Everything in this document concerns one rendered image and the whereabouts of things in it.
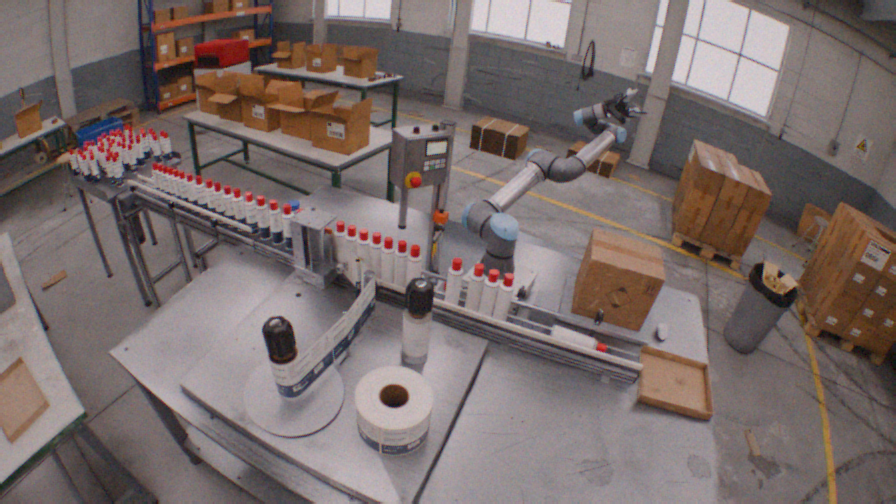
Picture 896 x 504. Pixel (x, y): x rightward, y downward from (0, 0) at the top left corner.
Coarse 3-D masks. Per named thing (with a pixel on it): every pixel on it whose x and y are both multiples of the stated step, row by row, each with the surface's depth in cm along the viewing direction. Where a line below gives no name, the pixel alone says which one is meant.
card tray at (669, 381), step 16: (640, 352) 148; (656, 352) 146; (656, 368) 141; (672, 368) 142; (688, 368) 142; (704, 368) 141; (640, 384) 134; (656, 384) 135; (672, 384) 135; (688, 384) 135; (704, 384) 135; (640, 400) 128; (656, 400) 125; (672, 400) 129; (688, 400) 129; (704, 400) 129; (704, 416) 121
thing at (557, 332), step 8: (552, 328) 146; (560, 328) 142; (552, 336) 141; (560, 336) 140; (568, 336) 139; (576, 336) 139; (584, 336) 139; (584, 344) 138; (592, 344) 137; (600, 344) 138
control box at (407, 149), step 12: (396, 132) 128; (408, 132) 128; (420, 132) 129; (432, 132) 130; (444, 132) 132; (396, 144) 130; (408, 144) 126; (420, 144) 128; (396, 156) 132; (408, 156) 128; (420, 156) 131; (432, 156) 133; (444, 156) 136; (396, 168) 134; (408, 168) 131; (420, 168) 133; (444, 168) 139; (396, 180) 136; (408, 180) 133; (432, 180) 139; (444, 180) 142
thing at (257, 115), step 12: (240, 84) 299; (252, 84) 311; (276, 84) 323; (288, 84) 319; (240, 96) 297; (252, 96) 285; (264, 96) 328; (276, 96) 322; (252, 108) 305; (264, 108) 299; (252, 120) 311; (264, 120) 305; (276, 120) 313
